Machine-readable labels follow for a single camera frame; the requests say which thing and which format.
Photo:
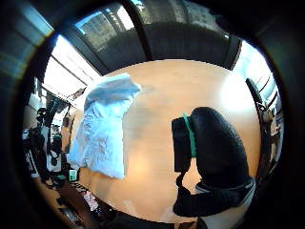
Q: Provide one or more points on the black camera tripod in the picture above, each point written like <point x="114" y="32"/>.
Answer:
<point x="43" y="140"/>

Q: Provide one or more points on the light blue cloth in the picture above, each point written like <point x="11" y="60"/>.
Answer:
<point x="103" y="127"/>

